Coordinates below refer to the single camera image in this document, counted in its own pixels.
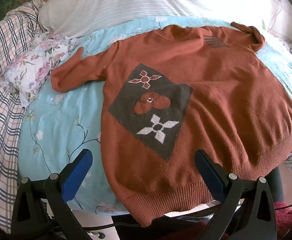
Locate light blue floral bedsheet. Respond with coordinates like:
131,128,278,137
17,15,292,214

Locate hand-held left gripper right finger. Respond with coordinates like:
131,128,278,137
195,149,278,240

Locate plaid quilt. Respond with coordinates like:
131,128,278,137
0,1,46,233

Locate black metal frame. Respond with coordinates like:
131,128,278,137
267,166,283,204

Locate pink floral pillow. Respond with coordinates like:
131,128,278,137
0,32,80,108

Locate thin white cable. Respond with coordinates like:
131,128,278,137
268,2,283,32

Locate rust orange knit sweater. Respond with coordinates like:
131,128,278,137
50,21,292,228

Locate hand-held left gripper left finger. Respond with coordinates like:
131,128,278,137
11,149,94,240

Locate white striped pillow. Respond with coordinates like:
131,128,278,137
37,0,274,37

